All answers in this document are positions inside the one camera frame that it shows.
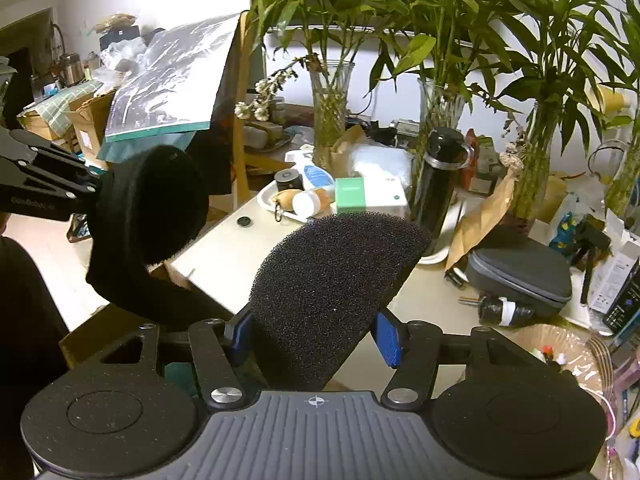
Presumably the black foam sponge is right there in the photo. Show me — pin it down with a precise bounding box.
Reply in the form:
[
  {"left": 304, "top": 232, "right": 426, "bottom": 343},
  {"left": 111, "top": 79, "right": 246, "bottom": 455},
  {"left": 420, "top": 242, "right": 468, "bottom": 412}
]
[{"left": 248, "top": 211, "right": 431, "bottom": 391}]

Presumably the brown paper bag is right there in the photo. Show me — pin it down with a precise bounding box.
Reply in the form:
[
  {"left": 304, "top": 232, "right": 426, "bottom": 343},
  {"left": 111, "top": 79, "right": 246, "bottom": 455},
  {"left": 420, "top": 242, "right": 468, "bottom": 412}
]
[{"left": 445, "top": 169, "right": 520, "bottom": 271}]

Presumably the white plastic tray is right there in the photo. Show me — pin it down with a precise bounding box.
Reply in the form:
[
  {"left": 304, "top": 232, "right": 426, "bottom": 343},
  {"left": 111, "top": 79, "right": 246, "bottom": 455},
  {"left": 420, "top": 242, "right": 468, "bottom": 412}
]
[{"left": 257, "top": 181, "right": 336, "bottom": 223}]

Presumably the grey zippered hard case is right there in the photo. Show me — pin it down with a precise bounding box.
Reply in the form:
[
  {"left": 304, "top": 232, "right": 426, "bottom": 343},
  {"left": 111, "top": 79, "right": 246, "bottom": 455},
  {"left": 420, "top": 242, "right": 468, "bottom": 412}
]
[{"left": 465, "top": 226, "right": 573, "bottom": 318}]

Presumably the glass vase with bamboo left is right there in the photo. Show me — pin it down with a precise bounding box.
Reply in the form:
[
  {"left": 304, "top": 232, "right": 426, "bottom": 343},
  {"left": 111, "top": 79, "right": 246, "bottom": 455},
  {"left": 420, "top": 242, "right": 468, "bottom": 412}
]
[{"left": 308, "top": 61, "right": 355, "bottom": 169}]

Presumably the white product box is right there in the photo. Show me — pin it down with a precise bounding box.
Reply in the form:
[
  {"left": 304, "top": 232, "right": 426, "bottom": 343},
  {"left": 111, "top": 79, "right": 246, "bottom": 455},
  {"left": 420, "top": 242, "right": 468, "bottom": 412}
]
[{"left": 588, "top": 230, "right": 639, "bottom": 314}]

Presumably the glass vase with bamboo middle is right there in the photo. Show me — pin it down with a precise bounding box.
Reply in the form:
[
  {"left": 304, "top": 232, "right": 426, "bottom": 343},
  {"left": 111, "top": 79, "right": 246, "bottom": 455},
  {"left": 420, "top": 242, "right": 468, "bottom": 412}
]
[{"left": 410, "top": 79, "right": 465, "bottom": 206}]

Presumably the white spray bottle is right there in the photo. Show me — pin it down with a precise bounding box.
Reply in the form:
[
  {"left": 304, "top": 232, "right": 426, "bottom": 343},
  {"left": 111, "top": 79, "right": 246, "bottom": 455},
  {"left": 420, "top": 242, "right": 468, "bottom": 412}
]
[{"left": 284, "top": 150, "right": 335, "bottom": 191}]

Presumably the green white tissue box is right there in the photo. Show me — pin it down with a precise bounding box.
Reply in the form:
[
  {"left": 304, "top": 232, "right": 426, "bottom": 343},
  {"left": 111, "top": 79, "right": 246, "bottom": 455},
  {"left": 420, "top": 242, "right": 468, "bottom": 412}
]
[{"left": 335, "top": 177, "right": 408, "bottom": 218}]

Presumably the black product box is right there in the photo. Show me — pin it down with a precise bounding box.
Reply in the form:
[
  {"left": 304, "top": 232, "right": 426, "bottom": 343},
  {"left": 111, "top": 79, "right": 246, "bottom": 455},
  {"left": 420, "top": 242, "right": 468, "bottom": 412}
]
[{"left": 603, "top": 262, "right": 640, "bottom": 334}]

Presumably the tan silicone keychain pouch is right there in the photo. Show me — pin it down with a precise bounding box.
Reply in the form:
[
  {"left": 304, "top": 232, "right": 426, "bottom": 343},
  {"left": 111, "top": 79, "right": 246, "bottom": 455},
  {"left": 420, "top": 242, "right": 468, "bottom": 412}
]
[{"left": 271, "top": 190, "right": 299, "bottom": 222}]

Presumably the glass vase with bamboo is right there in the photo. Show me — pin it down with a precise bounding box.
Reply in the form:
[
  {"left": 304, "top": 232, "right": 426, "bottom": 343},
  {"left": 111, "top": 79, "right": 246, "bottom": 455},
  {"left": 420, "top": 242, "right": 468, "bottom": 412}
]
[
  {"left": 308, "top": 61, "right": 355, "bottom": 169},
  {"left": 509, "top": 102, "right": 559, "bottom": 226},
  {"left": 410, "top": 79, "right": 465, "bottom": 206}
]

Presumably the glass vase with bamboo right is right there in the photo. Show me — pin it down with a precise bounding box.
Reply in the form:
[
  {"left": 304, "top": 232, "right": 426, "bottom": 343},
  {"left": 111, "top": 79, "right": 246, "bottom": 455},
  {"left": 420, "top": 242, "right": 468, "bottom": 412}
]
[{"left": 509, "top": 102, "right": 559, "bottom": 226}]

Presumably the round black speaker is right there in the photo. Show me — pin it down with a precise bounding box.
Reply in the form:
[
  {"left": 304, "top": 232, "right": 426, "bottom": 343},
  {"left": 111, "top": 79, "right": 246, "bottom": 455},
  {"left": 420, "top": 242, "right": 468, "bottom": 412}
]
[{"left": 274, "top": 168, "right": 304, "bottom": 192}]

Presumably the black thermos bottle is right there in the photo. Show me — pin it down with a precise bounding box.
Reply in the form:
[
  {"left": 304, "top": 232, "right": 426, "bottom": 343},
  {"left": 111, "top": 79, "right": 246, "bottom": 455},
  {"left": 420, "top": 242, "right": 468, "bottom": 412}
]
[{"left": 411, "top": 127, "right": 474, "bottom": 256}]

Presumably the wooden chair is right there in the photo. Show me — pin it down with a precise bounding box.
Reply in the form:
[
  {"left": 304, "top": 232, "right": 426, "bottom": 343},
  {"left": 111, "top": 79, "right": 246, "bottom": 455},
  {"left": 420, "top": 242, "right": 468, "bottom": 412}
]
[{"left": 232, "top": 11, "right": 304, "bottom": 207}]

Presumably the woven paper basket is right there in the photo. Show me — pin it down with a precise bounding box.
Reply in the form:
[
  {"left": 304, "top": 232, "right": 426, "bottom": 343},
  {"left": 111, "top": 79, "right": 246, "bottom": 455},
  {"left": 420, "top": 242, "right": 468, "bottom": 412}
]
[{"left": 512, "top": 324, "right": 617, "bottom": 410}]

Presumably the black tape roll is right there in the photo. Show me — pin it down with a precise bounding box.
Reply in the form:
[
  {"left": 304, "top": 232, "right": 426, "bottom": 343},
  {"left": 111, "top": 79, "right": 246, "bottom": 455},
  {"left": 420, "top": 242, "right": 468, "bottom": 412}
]
[{"left": 478, "top": 296, "right": 535, "bottom": 327}]

